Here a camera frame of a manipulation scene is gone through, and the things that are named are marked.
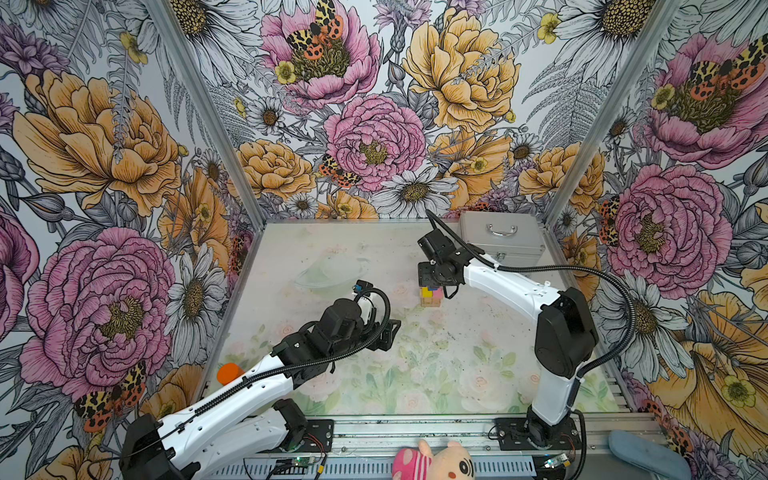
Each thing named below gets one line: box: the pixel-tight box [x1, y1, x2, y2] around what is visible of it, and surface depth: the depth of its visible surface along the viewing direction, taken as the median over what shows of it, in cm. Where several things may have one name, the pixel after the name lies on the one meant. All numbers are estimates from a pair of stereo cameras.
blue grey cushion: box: [608, 430, 692, 480], surface depth 71 cm
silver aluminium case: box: [460, 211, 546, 267], surface depth 99 cm
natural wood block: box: [421, 297, 443, 308], surface depth 97 cm
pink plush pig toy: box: [392, 439, 476, 480], surface depth 66 cm
